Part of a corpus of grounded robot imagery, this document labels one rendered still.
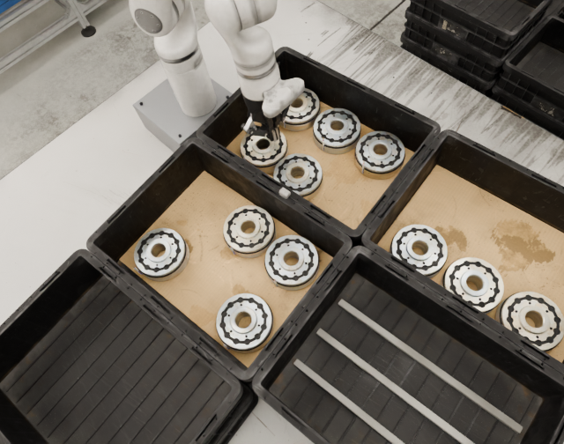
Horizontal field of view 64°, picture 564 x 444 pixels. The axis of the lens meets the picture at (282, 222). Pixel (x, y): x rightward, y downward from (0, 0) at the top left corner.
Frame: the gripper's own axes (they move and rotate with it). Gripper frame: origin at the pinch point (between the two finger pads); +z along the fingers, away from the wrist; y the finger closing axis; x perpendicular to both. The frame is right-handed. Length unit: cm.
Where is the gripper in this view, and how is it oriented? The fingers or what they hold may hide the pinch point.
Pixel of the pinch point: (272, 133)
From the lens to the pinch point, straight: 95.8
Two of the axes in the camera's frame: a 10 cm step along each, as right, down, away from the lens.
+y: -7.0, 6.7, -2.3
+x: 7.0, 5.9, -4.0
